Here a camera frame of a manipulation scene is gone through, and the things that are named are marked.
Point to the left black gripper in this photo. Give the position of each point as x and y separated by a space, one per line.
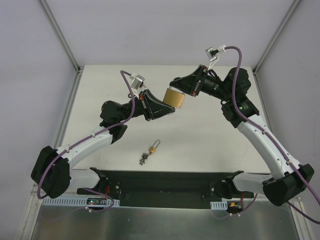
146 106

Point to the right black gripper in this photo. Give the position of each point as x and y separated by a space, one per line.
197 81

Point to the large brass padlock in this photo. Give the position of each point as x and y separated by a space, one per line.
174 98

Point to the small brass padlock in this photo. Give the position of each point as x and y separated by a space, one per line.
152 149

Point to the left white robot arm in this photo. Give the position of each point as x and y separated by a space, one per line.
53 171

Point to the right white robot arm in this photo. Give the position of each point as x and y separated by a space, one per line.
288 177

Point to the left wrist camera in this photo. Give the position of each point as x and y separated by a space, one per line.
137 83

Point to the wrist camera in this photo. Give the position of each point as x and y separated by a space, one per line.
213 55
137 83

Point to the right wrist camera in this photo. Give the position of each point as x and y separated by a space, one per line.
213 55

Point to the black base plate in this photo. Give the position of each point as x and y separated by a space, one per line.
160 189

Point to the right white cable duct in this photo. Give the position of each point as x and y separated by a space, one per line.
219 205

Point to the white cable duct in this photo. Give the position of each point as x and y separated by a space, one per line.
219 205
82 201

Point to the left aluminium frame post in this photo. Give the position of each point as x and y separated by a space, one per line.
44 5

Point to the aluminium frame post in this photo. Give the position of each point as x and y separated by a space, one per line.
44 5
290 12

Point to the right aluminium frame post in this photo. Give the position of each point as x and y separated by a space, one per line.
290 12

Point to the left white cable duct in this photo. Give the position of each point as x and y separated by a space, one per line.
82 201

